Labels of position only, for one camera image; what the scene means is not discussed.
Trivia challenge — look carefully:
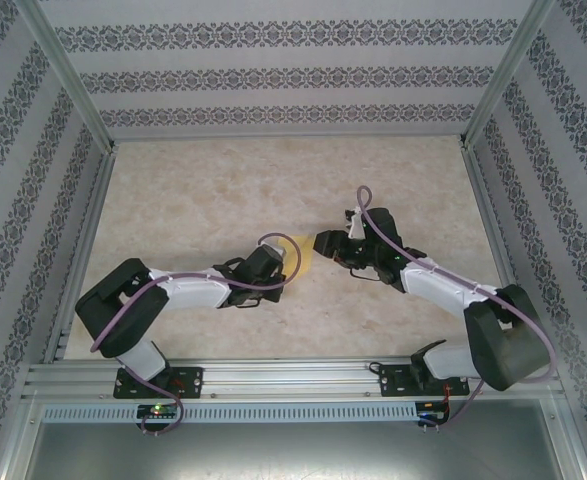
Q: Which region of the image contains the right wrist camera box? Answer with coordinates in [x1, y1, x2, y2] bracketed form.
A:
[344, 206, 365, 239]

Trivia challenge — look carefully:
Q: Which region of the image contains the slotted grey cable duct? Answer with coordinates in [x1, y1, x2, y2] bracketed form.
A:
[40, 403, 419, 424]

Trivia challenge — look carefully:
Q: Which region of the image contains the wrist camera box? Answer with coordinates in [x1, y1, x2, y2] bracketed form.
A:
[264, 238, 288, 262]
[344, 206, 365, 239]

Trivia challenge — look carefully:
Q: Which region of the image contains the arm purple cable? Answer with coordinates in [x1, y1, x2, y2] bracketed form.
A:
[355, 186, 558, 431]
[89, 232, 303, 436]

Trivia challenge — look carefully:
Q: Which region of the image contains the aluminium frame post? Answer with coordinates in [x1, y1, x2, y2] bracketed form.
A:
[15, 0, 118, 151]
[458, 0, 558, 149]

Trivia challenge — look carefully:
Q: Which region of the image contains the yellow square paper sheet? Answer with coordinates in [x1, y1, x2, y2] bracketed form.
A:
[285, 233, 318, 279]

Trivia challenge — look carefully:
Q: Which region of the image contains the aluminium mounting rail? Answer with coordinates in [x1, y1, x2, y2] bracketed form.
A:
[20, 355, 567, 401]

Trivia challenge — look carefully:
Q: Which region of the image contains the grey metal sheet panel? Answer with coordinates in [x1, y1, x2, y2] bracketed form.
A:
[2, 422, 587, 480]

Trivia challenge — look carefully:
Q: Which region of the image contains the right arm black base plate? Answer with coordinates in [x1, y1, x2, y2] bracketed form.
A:
[378, 363, 470, 399]

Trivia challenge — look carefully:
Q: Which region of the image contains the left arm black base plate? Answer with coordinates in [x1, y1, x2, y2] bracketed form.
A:
[113, 367, 205, 400]

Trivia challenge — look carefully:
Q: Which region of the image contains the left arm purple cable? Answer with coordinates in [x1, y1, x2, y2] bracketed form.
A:
[89, 232, 303, 436]

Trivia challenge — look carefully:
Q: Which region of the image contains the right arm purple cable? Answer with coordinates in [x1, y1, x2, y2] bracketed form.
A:
[355, 186, 558, 431]

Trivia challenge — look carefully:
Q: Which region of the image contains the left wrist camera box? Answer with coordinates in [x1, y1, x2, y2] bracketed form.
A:
[264, 238, 288, 262]

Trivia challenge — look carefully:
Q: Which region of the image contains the aluminium side rail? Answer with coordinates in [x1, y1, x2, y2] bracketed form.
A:
[42, 147, 119, 364]
[460, 142, 542, 359]

